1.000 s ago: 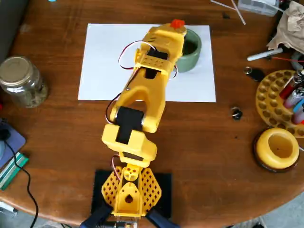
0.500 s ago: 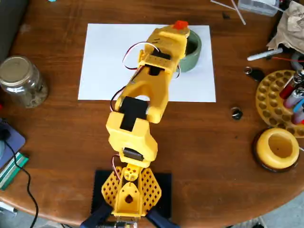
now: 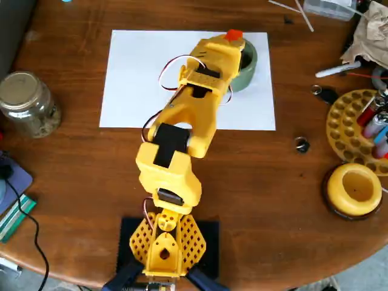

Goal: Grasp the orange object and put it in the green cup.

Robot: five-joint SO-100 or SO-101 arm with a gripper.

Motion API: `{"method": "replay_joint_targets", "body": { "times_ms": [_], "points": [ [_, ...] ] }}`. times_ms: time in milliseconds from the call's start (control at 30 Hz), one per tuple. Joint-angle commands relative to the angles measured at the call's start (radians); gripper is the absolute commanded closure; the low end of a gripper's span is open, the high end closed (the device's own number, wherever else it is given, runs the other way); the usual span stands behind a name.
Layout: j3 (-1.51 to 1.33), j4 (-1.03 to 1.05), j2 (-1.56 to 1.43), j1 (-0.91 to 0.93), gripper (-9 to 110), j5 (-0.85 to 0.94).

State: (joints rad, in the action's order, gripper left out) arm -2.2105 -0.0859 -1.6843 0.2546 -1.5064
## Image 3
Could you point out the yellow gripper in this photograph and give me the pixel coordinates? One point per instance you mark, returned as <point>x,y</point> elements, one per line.
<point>225,51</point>

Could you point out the orange plastic boat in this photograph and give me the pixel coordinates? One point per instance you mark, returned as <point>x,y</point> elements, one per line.
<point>233,34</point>

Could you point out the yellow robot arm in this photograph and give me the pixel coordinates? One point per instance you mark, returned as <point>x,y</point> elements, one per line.
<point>200,115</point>

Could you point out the green ceramic cup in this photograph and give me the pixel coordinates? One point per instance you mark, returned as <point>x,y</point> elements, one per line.
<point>248,69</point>

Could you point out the tiny black clip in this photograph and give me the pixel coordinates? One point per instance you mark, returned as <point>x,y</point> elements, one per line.
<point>288,20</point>

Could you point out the thin white stick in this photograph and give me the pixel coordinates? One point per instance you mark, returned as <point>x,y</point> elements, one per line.
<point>285,6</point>

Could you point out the long white stick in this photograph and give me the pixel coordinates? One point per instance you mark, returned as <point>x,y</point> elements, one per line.
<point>306,17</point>

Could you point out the white paper sheet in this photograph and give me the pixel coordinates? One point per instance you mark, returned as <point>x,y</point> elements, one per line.
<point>136,75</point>

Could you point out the clear plastic box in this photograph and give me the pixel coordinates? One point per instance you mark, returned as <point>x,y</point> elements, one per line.
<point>327,9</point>

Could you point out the white marker pen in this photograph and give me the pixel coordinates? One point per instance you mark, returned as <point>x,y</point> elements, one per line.
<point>333,70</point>

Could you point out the black key fob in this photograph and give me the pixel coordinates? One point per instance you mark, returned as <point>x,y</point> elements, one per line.
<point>329,95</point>

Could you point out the yellow round holed holder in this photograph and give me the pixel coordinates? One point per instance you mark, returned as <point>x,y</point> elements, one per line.
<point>342,121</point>

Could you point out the crumpled brown paper bag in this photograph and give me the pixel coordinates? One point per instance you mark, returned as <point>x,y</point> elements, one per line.
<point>373,33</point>

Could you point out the grey curved tube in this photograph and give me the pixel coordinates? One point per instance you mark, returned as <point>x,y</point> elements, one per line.
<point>376,77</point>

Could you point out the pink lighter with silver top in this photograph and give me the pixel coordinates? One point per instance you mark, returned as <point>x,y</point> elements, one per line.
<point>373,127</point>

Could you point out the blue lighter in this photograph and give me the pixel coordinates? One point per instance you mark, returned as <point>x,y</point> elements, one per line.
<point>381,135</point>

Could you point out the pink red lighter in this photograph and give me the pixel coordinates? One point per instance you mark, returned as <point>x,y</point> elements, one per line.
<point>380,150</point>

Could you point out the glass jar with gold lid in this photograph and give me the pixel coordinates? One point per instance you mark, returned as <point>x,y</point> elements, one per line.
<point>25,103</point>

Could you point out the yellow round tape dispenser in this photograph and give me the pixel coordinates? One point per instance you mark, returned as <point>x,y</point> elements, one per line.
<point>348,217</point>

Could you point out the blue clamp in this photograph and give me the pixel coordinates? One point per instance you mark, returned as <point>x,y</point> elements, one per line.
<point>121,279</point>
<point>206,282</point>

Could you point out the purple notebook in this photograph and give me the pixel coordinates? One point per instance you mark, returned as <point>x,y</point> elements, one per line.
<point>19,179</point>

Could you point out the green white book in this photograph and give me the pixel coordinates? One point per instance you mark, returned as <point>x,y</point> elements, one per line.
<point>16,216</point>

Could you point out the white black-tipped device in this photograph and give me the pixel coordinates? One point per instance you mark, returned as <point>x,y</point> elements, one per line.
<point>9,266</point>

